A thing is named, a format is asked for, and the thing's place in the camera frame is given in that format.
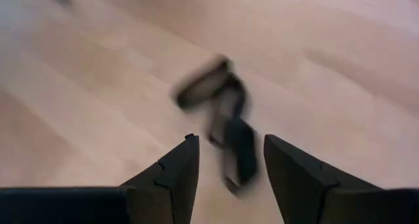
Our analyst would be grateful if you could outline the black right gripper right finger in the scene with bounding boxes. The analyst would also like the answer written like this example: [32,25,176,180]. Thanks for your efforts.
[263,134,419,224]

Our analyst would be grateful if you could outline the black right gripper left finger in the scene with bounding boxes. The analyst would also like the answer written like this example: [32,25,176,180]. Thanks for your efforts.
[0,134,200,224]

